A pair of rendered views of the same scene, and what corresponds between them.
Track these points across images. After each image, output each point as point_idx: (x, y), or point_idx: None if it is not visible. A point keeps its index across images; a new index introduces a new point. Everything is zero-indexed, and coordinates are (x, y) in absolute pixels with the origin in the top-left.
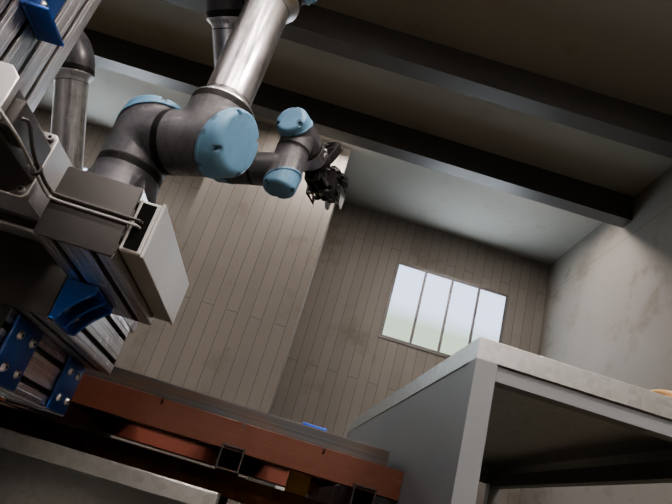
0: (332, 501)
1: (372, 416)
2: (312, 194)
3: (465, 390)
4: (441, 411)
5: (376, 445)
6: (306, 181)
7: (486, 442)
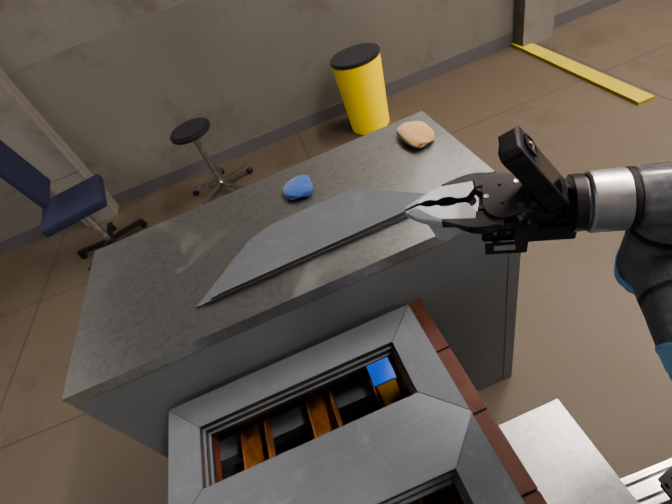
0: (366, 372)
1: (226, 337)
2: (498, 244)
3: None
4: (473, 249)
5: (295, 332)
6: (564, 237)
7: (204, 243)
